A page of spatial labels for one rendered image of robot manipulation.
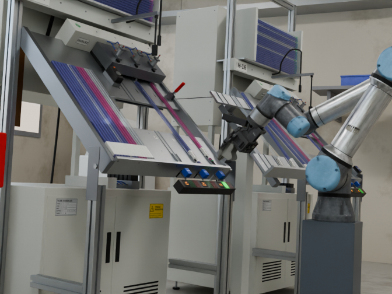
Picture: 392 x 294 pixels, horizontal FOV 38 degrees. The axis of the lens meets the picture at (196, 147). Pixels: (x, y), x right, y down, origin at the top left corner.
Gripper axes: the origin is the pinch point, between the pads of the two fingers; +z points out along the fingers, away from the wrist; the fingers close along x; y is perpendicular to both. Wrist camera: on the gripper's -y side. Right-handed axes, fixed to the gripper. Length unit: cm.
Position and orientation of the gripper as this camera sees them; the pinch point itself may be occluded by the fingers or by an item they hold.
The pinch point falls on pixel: (219, 156)
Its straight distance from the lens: 218.3
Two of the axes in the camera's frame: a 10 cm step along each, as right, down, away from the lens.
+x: 6.0, 0.8, 8.0
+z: -5.9, 7.1, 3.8
